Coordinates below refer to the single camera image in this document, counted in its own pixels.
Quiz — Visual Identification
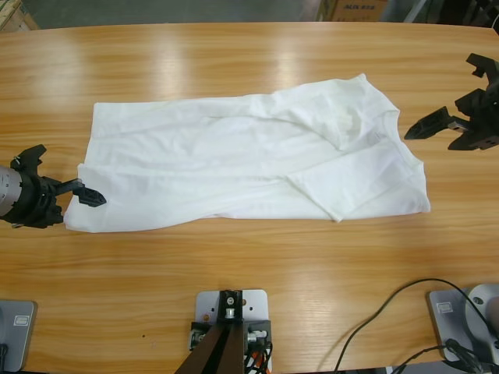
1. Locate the wooden crate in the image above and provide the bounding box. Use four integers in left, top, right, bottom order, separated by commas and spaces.
0, 0, 41, 32

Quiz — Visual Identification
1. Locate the black post clamp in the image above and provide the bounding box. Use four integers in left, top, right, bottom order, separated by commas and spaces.
216, 288, 246, 327

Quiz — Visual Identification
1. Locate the white t-shirt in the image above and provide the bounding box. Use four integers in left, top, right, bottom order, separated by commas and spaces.
62, 72, 432, 235

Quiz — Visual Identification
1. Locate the long black cable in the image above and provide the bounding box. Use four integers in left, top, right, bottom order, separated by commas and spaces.
317, 277, 494, 373

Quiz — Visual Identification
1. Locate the cardboard box with AUX print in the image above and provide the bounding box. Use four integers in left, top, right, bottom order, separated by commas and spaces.
330, 0, 391, 23

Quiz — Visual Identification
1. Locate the grey metal frame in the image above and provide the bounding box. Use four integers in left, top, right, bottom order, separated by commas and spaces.
403, 0, 432, 23

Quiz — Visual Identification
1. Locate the black side bracket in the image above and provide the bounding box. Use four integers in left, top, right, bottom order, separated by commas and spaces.
189, 320, 214, 351
244, 318, 273, 346

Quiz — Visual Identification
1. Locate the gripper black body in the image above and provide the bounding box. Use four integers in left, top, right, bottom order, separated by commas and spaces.
447, 76, 499, 136
3, 169, 85, 230

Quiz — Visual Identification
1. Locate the black cable with plug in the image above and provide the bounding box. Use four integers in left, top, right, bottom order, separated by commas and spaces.
391, 337, 499, 374

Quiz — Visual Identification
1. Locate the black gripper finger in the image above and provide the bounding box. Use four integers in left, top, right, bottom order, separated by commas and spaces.
404, 106, 451, 142
77, 187, 107, 207
447, 131, 499, 152

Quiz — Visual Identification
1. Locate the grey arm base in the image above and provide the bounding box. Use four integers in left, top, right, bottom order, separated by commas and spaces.
426, 283, 499, 362
0, 298, 39, 372

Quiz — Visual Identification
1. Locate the orange and black cable bundle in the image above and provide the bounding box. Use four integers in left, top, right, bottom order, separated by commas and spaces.
243, 341, 274, 374

